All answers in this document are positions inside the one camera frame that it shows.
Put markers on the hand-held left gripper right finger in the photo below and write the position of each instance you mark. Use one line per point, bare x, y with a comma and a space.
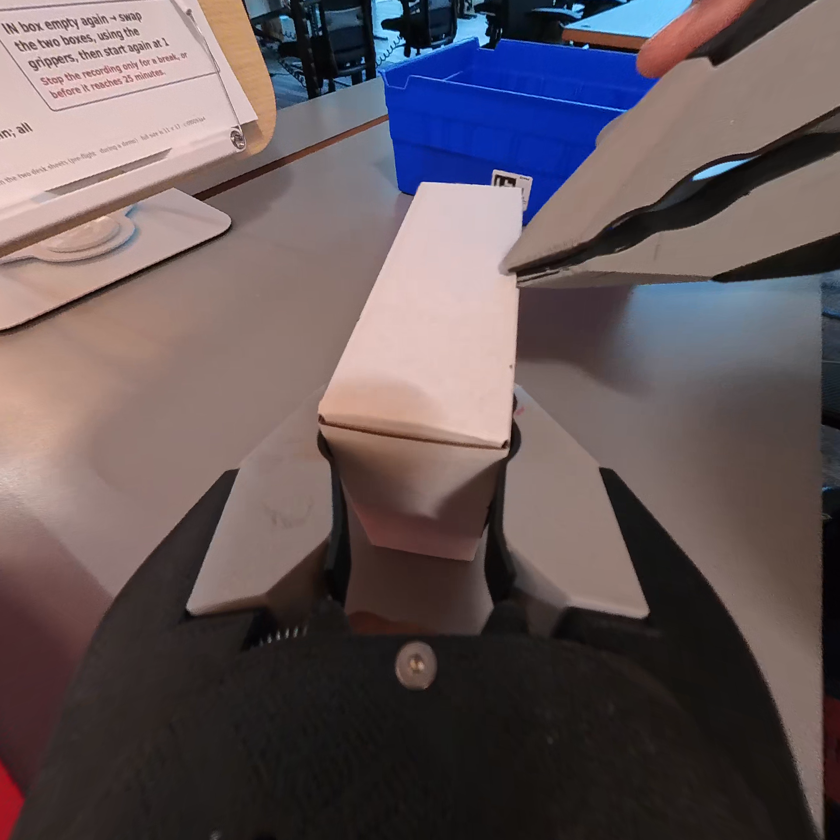
564, 525

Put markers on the blue plastic bin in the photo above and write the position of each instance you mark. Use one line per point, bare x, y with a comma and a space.
499, 124

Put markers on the wooden edged desk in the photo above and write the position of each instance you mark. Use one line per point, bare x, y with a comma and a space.
623, 26

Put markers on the black white bin tag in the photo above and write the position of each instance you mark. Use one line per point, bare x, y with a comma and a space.
510, 187

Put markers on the white cardboard box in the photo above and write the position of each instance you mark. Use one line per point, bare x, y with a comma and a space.
446, 315

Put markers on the person's right hand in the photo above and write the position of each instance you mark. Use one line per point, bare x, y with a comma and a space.
676, 39

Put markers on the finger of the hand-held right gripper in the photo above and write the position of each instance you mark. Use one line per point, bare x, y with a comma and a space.
741, 223
695, 124

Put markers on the wooden panel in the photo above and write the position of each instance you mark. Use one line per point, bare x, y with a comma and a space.
253, 72

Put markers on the black office chair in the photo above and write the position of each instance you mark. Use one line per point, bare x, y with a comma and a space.
426, 23
341, 39

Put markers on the instruction sheet sign stand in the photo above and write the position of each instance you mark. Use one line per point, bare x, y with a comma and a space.
98, 98

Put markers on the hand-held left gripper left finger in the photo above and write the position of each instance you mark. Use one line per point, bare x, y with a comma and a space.
262, 525

